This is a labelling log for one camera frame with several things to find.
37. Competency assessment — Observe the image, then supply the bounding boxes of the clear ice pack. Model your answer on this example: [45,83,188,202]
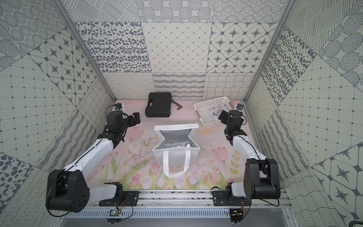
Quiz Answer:
[208,105,228,119]

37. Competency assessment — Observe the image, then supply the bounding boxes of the white insulated delivery bag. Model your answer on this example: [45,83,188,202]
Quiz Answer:
[152,124,200,179]

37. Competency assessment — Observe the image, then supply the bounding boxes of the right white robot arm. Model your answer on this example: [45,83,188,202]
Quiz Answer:
[218,110,281,200]

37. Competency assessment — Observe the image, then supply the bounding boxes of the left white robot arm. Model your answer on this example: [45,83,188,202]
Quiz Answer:
[45,109,141,213]

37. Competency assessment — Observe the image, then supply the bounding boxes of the white perforated plastic basket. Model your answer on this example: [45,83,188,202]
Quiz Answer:
[193,96,236,129]

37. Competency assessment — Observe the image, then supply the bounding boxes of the black plastic case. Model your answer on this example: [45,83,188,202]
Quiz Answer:
[145,92,172,117]

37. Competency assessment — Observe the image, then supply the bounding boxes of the green circuit board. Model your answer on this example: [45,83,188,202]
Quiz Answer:
[109,209,120,217]

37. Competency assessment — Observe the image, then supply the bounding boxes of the black controller box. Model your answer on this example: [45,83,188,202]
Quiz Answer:
[229,209,244,225]

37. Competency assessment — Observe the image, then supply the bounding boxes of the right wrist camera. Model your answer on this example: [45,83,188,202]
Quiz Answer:
[235,103,244,111]

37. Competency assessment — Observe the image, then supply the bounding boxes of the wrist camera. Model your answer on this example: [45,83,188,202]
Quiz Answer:
[235,103,244,111]
[113,103,123,112]

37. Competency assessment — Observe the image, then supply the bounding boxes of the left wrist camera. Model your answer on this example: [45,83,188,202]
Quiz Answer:
[113,103,123,112]

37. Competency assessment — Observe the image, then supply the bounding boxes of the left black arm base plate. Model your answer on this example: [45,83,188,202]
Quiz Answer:
[98,191,140,207]

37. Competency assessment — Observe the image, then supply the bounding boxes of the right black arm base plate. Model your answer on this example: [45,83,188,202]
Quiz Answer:
[211,190,251,206]

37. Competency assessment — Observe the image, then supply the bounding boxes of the aluminium rail frame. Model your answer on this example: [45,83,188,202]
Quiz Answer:
[66,189,292,219]

